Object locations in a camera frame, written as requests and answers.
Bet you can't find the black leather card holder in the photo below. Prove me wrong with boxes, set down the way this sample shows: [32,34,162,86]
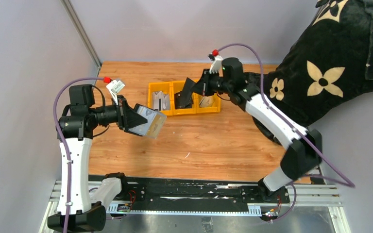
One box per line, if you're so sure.
[174,78,195,109]

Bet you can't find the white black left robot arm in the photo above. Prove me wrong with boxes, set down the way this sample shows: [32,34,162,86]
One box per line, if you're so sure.
[47,84,148,233]

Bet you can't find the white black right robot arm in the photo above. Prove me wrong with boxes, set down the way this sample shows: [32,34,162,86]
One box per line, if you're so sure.
[191,57,322,200]

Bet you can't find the beige card in right bin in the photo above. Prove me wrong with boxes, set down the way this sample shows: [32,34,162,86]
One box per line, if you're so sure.
[199,96,214,108]

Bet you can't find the yellow bin with cards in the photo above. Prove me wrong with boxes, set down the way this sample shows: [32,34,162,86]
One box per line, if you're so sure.
[148,82,174,116]

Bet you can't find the silver cards in bin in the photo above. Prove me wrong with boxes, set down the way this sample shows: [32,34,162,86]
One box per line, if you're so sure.
[152,91,170,111]

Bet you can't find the yellow bin with holders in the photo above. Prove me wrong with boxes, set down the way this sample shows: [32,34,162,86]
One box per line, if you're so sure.
[171,78,197,116]

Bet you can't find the yellow bin right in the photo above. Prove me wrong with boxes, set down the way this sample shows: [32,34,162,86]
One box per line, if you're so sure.
[193,93,221,114]

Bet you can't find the black plush flower blanket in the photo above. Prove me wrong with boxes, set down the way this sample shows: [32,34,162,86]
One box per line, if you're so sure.
[245,0,373,127]

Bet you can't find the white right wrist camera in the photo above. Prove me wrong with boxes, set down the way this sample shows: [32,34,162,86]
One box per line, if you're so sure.
[208,50,223,74]

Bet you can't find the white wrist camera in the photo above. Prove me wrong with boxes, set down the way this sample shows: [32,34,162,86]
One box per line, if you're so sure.
[106,79,125,105]
[208,50,223,74]

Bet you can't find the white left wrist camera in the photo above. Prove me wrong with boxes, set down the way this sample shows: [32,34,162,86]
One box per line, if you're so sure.
[106,79,125,105]

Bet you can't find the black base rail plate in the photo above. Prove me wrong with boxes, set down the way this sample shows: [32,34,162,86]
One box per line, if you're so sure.
[124,177,290,213]

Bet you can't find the aluminium corner frame post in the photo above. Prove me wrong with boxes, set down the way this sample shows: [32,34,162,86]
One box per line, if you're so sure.
[60,0,102,70]

